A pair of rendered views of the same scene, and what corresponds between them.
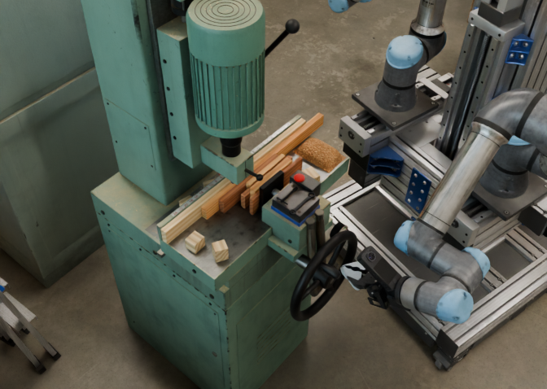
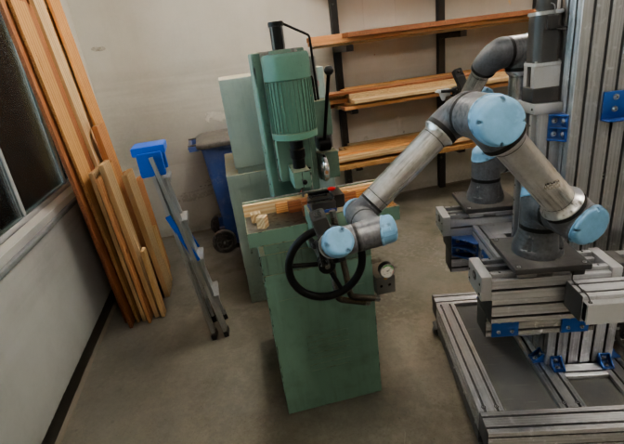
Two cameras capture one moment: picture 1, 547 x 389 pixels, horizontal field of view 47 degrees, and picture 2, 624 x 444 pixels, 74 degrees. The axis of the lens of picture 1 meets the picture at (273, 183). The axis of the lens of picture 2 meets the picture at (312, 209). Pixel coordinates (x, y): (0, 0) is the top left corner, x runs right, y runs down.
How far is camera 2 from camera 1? 1.24 m
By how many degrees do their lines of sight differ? 42
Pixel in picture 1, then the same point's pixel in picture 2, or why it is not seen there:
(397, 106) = (478, 198)
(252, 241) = (288, 225)
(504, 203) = (522, 262)
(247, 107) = (289, 117)
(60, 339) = (236, 328)
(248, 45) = (283, 67)
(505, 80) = (557, 164)
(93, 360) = (241, 345)
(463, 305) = (337, 236)
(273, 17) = not seen: hidden behind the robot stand
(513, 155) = (526, 207)
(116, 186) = not seen: hidden behind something
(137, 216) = not seen: hidden behind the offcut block
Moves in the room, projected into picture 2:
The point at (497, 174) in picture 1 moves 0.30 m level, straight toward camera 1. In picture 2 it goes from (520, 233) to (444, 260)
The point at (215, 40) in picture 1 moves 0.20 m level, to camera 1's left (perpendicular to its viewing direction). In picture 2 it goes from (265, 62) to (228, 66)
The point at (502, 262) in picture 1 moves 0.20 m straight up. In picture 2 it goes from (594, 393) to (601, 349)
